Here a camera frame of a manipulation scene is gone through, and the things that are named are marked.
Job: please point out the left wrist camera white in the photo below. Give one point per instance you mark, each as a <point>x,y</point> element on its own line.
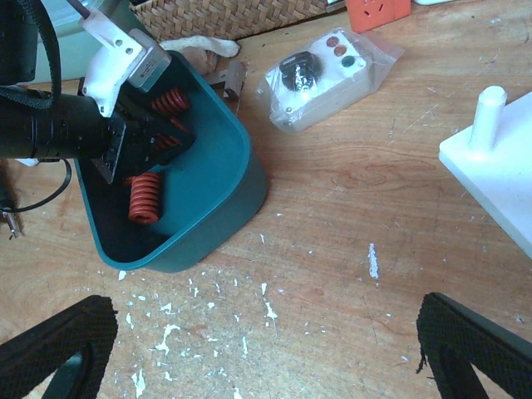
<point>132,56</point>

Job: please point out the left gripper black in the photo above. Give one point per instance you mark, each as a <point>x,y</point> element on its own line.
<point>138,146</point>

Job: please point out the white peg board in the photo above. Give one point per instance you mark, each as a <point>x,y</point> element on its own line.
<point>492,160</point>

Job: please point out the teal plastic tray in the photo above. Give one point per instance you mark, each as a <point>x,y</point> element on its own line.
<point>207,194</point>

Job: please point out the metal hinge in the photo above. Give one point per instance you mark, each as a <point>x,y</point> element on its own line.
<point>231,80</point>

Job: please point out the white work glove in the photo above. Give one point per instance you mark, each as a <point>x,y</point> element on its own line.
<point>196,50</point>

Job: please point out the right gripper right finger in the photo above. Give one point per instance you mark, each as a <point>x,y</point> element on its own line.
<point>456,342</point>

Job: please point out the large red spring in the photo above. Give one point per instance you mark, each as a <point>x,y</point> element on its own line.
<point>144,204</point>

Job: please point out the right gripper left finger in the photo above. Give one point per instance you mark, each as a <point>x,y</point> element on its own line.
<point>73,347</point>

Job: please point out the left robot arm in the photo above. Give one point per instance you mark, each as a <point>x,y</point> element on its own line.
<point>38,120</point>

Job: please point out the red orange socket cube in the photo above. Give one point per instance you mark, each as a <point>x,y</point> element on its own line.
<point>365,15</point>

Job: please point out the wicker basket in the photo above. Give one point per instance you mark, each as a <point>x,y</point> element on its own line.
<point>226,19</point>

